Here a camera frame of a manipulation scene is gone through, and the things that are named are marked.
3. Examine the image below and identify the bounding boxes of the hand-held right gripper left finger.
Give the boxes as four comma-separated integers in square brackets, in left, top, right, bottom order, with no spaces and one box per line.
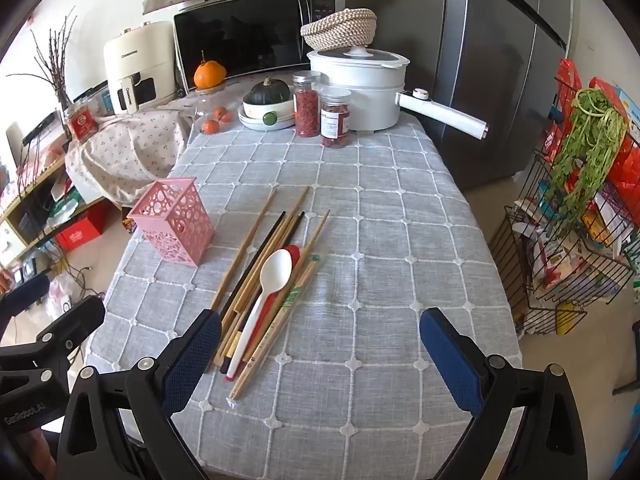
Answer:
[57,309,223,480]

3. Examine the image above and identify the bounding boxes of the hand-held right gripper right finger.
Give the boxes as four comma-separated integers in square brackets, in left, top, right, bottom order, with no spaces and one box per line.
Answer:
[419,307,588,480]

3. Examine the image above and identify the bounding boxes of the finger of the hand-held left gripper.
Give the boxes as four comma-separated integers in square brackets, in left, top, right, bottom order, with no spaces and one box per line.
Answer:
[0,274,52,333]
[0,295,107,393]

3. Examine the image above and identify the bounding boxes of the wooden chopstick pair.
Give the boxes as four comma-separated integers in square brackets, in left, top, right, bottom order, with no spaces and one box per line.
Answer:
[227,255,323,403]

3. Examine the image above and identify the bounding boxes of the white plastic spoon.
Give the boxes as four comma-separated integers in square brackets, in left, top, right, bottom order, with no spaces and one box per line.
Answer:
[226,248,293,381]

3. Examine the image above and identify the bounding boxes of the pink perforated utensil holder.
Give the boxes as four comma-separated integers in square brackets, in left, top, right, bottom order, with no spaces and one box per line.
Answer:
[126,177,216,267]

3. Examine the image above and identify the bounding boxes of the red plastic spoon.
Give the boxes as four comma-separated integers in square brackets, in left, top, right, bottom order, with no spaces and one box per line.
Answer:
[227,244,302,381]

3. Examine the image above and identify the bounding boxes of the red cardboard box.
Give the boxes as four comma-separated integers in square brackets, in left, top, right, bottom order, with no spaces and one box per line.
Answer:
[54,205,113,252]

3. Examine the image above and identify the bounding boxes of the wooden shelf unit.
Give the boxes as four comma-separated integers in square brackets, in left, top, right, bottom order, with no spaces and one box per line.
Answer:
[0,155,108,266]

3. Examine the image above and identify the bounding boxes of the grey checked tablecloth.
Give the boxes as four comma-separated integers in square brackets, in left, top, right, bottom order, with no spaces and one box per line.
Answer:
[82,110,523,480]

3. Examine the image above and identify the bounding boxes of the cream floral cloth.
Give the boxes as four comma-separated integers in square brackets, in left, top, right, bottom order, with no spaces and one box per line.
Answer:
[65,107,196,208]

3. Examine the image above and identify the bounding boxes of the small red tin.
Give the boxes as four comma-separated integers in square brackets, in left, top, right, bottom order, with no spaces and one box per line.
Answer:
[67,105,98,142]

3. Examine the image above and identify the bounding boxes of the bare decorative branches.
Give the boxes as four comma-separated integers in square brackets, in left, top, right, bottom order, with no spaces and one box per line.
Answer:
[5,10,81,111]

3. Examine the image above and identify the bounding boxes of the clear glass jar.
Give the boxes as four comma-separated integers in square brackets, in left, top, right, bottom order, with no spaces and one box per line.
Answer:
[192,89,237,136]

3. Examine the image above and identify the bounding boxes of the white plate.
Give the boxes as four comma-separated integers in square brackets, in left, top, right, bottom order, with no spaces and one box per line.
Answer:
[238,110,297,132]

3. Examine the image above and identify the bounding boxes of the white flower-print bowl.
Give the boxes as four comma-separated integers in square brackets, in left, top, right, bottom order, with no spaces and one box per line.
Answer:
[242,95,295,123]

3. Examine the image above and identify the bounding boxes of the red plastic bag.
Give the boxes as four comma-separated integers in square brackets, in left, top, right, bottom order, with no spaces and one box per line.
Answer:
[545,57,583,161]
[589,77,640,188]

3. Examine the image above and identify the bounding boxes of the white air fryer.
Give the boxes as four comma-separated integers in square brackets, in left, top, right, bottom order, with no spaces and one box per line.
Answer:
[102,21,177,116]

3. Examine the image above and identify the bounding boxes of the labelled jar of dried fruit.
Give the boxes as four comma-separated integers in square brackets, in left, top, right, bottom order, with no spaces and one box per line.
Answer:
[320,87,352,150]

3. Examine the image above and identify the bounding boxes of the bunch of green vegetables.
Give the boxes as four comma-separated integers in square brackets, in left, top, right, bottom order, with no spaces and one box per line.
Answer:
[545,87,628,241]

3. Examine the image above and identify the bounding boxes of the jar of red goji berries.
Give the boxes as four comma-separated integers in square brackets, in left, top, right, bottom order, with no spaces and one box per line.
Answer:
[292,71,322,138]

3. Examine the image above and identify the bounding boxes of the small orange pumpkin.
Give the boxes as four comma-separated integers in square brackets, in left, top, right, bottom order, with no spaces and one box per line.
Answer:
[193,51,227,90]

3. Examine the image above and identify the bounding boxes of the white electric cooking pot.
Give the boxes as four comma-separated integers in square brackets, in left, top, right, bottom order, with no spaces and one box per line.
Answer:
[306,46,490,142]

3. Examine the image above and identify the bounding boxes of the dark green kabocha squash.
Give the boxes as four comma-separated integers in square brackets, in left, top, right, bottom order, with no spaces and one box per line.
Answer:
[249,77,292,107]

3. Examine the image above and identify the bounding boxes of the grey refrigerator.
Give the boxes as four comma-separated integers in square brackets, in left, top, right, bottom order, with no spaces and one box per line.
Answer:
[430,0,573,191]

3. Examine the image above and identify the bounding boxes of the silver microwave oven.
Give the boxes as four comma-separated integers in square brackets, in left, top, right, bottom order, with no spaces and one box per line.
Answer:
[172,0,347,95]

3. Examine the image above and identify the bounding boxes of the woven straw basket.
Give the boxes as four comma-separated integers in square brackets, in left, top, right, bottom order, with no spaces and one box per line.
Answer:
[300,7,378,52]

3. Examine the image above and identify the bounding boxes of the black wire storage rack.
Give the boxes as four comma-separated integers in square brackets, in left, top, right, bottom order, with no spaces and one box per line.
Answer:
[487,75,640,338]

